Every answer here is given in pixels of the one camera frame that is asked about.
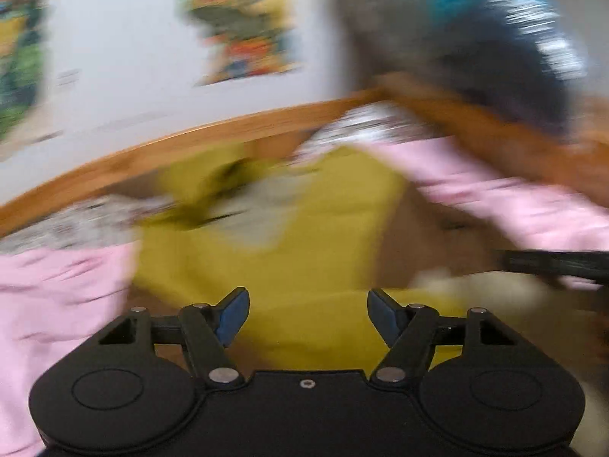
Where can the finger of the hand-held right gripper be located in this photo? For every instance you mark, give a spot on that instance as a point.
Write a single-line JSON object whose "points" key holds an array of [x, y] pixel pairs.
{"points": [[552, 263]]}

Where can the colourful cartoon wall poster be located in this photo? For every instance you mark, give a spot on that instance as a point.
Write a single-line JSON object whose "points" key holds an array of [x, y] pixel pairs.
{"points": [[242, 19]]}

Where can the plastic-wrapped dark bundle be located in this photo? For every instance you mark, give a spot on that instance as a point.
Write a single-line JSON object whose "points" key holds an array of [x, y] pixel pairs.
{"points": [[456, 33]]}

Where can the yellow brown beige garment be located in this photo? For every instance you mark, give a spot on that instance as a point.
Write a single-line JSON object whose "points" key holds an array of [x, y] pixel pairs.
{"points": [[323, 228]]}

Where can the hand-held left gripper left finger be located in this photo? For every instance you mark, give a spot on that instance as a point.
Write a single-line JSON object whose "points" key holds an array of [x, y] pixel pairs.
{"points": [[232, 313]]}

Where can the floral pillow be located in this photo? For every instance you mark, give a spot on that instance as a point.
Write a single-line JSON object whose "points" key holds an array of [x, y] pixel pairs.
{"points": [[71, 221], [361, 126]]}

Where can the pink blanket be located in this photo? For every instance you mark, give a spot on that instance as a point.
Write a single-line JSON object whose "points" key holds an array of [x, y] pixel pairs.
{"points": [[52, 309]]}

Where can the green cartoon wall poster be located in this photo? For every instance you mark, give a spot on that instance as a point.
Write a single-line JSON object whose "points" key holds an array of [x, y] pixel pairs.
{"points": [[19, 66]]}

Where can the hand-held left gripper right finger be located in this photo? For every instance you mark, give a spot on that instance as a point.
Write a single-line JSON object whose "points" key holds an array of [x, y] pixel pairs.
{"points": [[384, 312]]}

